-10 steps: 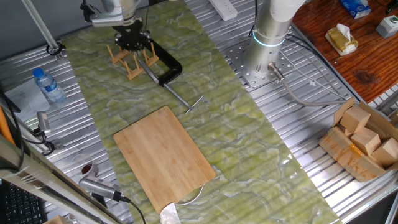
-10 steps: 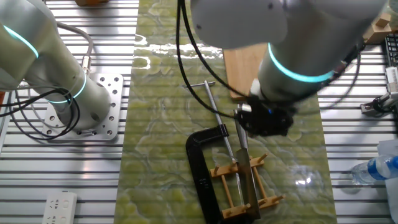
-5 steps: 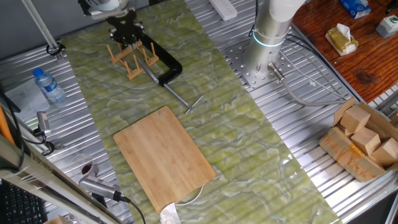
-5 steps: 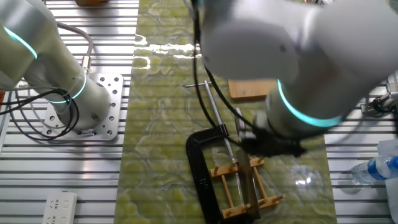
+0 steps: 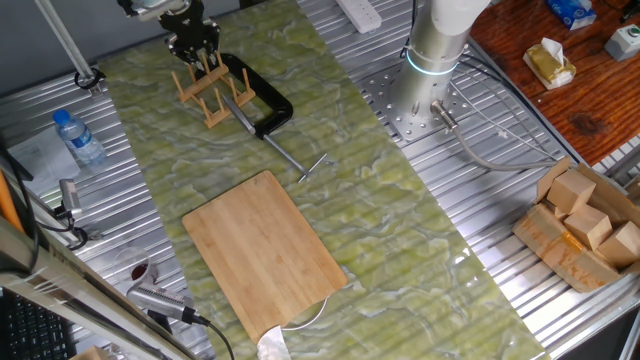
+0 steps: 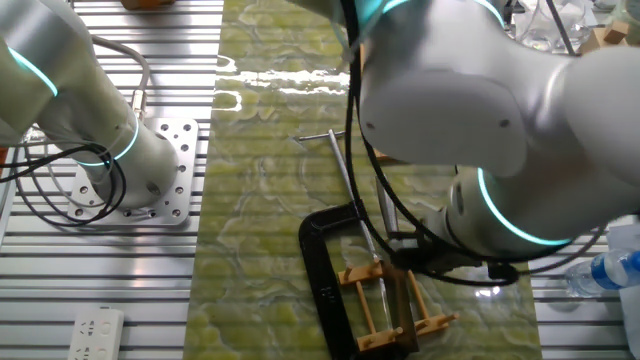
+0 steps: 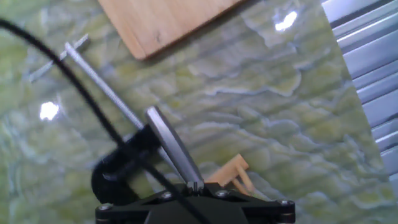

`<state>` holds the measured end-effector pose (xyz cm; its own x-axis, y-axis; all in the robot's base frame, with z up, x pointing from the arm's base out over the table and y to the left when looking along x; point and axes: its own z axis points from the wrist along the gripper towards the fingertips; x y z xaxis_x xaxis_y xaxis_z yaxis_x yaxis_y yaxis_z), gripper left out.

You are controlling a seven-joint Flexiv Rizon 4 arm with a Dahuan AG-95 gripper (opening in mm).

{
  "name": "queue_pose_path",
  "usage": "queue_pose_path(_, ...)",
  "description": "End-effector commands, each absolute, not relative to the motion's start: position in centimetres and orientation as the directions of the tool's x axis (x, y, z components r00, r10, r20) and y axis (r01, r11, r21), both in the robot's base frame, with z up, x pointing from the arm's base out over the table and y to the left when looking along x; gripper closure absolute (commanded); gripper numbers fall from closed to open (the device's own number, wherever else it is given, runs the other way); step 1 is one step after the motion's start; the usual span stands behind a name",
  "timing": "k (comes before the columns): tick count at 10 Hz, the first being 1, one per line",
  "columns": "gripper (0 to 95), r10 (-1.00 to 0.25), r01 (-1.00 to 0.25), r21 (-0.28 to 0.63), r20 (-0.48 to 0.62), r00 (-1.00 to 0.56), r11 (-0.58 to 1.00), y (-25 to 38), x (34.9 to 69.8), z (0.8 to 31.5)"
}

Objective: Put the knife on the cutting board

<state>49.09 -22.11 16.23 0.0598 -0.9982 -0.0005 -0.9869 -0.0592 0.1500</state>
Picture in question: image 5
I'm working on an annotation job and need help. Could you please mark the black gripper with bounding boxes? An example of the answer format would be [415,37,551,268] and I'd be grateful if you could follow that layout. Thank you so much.
[158,2,222,67]

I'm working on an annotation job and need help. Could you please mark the bamboo cutting board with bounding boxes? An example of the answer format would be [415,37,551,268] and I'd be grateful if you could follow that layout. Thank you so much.
[181,169,349,345]

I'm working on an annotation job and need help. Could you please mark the wooden peg rack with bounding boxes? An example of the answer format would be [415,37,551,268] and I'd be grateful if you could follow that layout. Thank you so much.
[170,49,257,130]

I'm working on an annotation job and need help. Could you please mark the black C-clamp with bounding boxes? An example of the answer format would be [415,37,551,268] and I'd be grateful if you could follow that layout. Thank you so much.
[214,52,329,184]

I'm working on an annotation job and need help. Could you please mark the aluminium pole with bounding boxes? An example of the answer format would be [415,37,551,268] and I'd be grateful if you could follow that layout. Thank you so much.
[33,0,106,97]

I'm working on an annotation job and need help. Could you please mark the plastic water bottle blue cap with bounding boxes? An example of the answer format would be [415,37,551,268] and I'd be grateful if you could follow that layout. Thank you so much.
[52,108,109,167]

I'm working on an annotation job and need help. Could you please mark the white power strip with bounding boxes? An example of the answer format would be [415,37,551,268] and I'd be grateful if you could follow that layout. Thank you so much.
[335,0,384,35]

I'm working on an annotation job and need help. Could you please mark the white paper sheet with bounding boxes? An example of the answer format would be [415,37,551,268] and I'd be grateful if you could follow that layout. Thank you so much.
[7,127,81,196]

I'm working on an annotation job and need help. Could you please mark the glass beaker with red liquid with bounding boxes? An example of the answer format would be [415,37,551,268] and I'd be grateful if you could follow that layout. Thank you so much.
[113,246,160,286]

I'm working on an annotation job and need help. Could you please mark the orange pole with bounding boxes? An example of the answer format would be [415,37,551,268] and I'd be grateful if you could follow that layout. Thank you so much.
[0,169,25,234]

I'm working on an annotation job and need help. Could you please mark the green marble pattern mat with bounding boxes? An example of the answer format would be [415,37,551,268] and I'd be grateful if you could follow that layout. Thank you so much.
[97,0,551,360]

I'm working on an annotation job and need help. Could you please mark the large wooden block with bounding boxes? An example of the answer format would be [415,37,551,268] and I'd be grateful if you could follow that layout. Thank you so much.
[69,345,111,360]

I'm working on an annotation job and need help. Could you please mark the black keyboard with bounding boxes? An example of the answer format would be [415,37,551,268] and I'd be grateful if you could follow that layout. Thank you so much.
[0,289,79,360]

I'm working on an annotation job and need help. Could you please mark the yellow tissue pack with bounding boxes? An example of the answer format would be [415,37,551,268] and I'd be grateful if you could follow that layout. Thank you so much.
[522,37,578,91]

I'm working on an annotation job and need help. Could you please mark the blue tissue pack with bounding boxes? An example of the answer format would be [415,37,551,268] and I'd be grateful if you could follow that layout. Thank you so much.
[544,0,597,31]

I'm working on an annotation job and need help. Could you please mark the brown wooden table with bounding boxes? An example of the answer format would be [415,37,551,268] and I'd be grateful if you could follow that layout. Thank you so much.
[469,0,640,166]

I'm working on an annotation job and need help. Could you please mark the light wooden block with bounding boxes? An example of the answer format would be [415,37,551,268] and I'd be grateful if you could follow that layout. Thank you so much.
[563,203,614,251]
[597,221,640,269]
[546,169,597,216]

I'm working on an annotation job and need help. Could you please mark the brown cardboard box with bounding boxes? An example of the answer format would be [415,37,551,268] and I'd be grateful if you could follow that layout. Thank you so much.
[512,155,640,294]

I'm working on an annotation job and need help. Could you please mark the grey button box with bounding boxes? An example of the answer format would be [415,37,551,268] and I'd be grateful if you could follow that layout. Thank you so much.
[603,23,640,63]

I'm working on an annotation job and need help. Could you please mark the small camera on clamp mount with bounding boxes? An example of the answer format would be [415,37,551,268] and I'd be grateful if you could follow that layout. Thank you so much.
[53,178,89,221]

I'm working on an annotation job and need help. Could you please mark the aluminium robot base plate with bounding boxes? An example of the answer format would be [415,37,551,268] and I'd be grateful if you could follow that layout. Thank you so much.
[359,62,474,144]

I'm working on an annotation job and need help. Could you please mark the silver finned camera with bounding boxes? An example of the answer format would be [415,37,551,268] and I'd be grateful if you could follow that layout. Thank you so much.
[126,282,196,324]

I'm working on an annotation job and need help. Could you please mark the aluminium frame bar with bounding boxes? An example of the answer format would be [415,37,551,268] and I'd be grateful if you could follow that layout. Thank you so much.
[0,214,201,360]

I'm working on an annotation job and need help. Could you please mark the black camera cable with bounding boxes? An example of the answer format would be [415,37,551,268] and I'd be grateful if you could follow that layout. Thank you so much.
[192,313,236,360]

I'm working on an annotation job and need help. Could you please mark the white wire loop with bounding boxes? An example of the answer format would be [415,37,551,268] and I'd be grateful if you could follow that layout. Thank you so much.
[281,297,330,332]

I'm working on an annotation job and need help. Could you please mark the grey base cable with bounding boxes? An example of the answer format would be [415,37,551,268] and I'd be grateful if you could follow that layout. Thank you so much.
[430,99,559,172]

